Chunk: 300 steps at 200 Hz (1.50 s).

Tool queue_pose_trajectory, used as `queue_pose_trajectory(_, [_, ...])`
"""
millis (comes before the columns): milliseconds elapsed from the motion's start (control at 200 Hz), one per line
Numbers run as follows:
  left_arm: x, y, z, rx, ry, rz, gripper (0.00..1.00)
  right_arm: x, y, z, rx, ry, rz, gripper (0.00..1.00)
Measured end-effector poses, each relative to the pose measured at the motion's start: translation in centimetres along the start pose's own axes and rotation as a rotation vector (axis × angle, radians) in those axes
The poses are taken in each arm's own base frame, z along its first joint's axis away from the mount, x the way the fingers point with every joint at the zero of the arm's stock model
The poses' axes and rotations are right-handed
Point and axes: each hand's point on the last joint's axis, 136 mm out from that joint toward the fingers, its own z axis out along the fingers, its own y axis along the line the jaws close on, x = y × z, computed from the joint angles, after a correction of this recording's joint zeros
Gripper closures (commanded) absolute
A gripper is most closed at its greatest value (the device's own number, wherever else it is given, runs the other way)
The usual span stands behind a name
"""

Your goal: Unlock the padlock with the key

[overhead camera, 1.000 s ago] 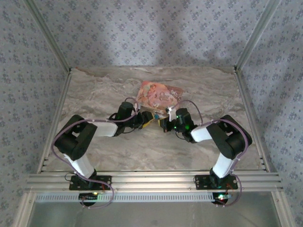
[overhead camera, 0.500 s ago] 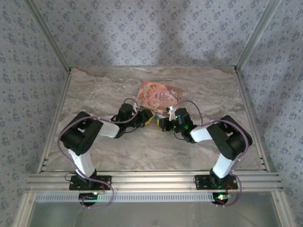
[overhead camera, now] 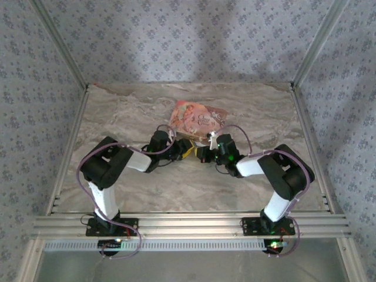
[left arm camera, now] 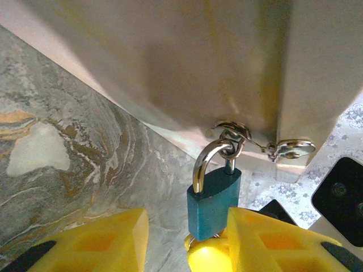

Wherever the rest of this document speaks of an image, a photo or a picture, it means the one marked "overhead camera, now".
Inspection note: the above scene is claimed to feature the aluminium table side rail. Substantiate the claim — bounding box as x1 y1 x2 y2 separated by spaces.
290 83 344 214
46 85 90 217

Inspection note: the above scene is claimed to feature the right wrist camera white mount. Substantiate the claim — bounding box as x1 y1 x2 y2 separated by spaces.
206 130 220 150

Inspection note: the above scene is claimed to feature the controller board green light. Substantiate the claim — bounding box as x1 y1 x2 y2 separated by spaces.
263 239 288 257
97 239 123 256

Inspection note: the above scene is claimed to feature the right controller board green light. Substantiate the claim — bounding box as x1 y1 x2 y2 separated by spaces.
263 239 288 257

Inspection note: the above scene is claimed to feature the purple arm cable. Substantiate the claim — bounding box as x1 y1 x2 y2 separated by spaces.
75 124 177 260
217 124 313 259

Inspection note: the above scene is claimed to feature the aluminium frame post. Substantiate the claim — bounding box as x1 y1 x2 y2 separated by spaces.
30 0 89 89
290 0 351 89

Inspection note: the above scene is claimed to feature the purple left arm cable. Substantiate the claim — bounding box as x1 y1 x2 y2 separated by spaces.
75 124 177 260

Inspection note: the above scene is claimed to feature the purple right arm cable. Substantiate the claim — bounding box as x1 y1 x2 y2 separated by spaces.
217 124 313 259

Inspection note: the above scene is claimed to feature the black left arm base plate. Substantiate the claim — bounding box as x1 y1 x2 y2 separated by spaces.
85 217 140 237

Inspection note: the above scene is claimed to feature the pink printed pouch bag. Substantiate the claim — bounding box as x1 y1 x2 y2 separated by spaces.
168 100 229 142

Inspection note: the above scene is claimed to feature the grey slotted cable duct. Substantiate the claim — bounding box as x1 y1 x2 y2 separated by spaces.
43 238 266 253

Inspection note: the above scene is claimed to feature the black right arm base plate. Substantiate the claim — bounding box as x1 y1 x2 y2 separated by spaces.
241 217 296 237

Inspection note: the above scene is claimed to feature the left controller board green light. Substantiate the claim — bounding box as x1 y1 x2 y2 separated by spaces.
97 239 123 256

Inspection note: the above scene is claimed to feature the aluminium mounting rail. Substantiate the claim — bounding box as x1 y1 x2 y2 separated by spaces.
29 213 352 239

